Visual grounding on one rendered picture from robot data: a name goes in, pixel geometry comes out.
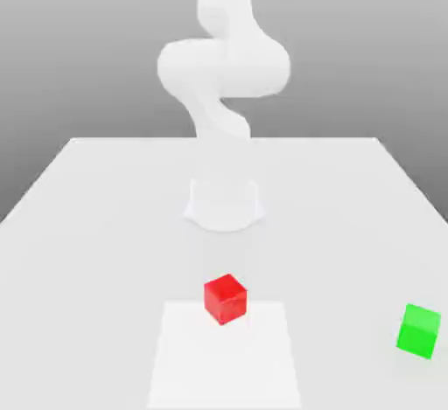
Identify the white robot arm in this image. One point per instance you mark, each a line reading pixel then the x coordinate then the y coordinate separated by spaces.
pixel 224 67

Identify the small red cube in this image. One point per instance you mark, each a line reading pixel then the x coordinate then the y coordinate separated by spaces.
pixel 225 300

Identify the small green cube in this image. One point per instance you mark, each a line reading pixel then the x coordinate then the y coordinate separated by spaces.
pixel 418 333

